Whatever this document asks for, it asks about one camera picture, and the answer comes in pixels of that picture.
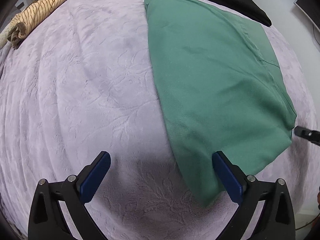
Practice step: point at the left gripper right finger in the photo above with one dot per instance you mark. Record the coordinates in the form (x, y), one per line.
(276, 220)

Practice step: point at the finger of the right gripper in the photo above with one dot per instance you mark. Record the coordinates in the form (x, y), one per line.
(312, 136)

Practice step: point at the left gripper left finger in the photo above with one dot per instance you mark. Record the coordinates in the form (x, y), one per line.
(46, 219)

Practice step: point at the green work jacket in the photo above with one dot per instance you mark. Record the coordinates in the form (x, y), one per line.
(220, 88)

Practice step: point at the lilac plush bed blanket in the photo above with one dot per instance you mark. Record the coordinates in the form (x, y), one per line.
(81, 83)

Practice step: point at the beige striped cloth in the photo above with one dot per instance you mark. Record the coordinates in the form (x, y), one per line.
(23, 23)

